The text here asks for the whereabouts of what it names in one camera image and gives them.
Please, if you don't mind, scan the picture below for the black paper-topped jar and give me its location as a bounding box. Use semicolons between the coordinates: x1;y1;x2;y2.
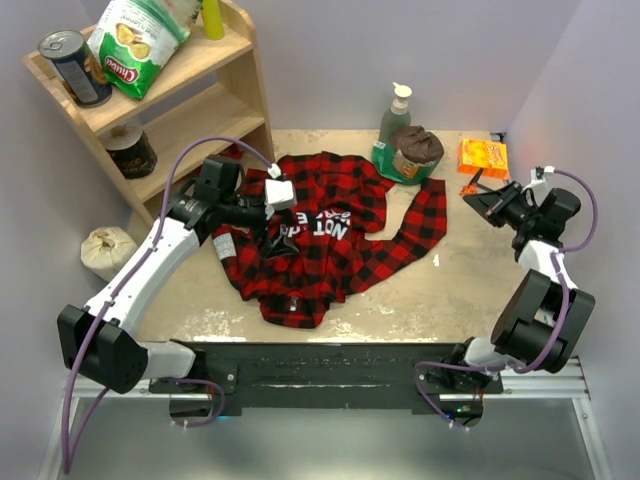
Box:
100;120;157;179

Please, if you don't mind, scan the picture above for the white cloth sack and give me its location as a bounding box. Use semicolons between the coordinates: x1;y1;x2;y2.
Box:
80;227;138;282

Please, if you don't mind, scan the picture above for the aluminium rail frame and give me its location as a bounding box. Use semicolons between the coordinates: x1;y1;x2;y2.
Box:
37;341;611;480

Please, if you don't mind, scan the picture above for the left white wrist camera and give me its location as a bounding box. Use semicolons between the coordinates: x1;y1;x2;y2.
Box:
264;163;297;219

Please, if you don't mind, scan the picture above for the orange snack box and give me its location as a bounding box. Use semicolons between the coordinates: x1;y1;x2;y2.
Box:
457;139;510;180

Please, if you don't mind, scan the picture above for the yellow bottle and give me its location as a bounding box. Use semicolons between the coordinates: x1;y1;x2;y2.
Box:
201;0;225;40

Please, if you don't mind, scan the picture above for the green pouch with brown top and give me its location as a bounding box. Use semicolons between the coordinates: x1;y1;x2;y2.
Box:
372;126;444;185

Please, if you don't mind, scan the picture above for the green chips bag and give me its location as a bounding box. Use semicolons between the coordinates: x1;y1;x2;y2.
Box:
88;0;201;100

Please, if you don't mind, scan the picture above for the blue tin can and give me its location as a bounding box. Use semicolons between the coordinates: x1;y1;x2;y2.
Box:
38;30;112;108

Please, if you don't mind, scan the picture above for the green soap dispenser bottle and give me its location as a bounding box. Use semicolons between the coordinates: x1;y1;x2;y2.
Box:
378;82;412;144

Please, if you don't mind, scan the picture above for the wooden shelf unit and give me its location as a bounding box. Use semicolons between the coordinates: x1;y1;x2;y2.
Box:
23;1;275;227

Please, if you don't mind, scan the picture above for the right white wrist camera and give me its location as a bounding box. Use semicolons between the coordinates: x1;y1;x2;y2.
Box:
523;166;555;197

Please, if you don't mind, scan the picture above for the orange leaf brooch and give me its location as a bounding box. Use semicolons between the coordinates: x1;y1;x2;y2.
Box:
459;184;477;197

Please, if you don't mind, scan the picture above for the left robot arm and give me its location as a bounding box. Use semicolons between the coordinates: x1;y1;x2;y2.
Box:
57;156;296;394

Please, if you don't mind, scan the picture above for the red black plaid shirt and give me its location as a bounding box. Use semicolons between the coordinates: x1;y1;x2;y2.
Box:
212;151;447;329

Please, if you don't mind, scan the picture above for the black square frame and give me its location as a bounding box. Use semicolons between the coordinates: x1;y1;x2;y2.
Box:
468;168;489;194

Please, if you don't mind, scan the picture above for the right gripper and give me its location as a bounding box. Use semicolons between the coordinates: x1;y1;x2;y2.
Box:
464;181;539;231

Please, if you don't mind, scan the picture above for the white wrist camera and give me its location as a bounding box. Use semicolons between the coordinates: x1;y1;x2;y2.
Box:
523;166;555;197
264;163;297;219

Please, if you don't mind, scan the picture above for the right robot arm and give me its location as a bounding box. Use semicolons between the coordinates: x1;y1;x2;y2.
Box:
445;181;595;393

